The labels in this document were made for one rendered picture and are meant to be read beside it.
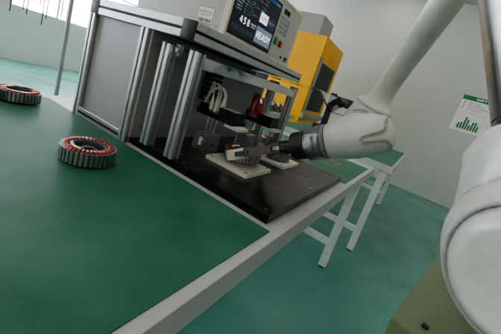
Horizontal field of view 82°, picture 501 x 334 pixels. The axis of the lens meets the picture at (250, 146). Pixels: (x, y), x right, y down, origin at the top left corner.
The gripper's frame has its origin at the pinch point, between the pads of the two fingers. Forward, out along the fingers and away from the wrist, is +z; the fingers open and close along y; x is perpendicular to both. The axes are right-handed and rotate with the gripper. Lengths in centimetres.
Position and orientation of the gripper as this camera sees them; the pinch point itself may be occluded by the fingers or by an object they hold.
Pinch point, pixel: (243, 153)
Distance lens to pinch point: 87.6
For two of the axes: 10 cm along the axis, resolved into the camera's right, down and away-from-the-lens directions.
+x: 1.3, 9.9, -0.5
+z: -8.5, 1.4, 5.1
